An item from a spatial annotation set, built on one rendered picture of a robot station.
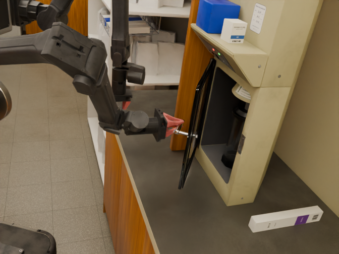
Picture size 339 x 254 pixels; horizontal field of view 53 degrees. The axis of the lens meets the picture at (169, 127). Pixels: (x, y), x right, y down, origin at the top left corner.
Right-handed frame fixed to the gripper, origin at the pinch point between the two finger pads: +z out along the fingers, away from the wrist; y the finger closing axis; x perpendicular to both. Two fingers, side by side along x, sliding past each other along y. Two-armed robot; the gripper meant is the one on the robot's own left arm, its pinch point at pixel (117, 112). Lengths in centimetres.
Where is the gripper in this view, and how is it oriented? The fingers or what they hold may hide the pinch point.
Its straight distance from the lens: 142.5
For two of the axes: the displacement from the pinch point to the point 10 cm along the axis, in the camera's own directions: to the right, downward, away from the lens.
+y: 9.4, -0.6, 3.2
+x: -3.1, -5.0, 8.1
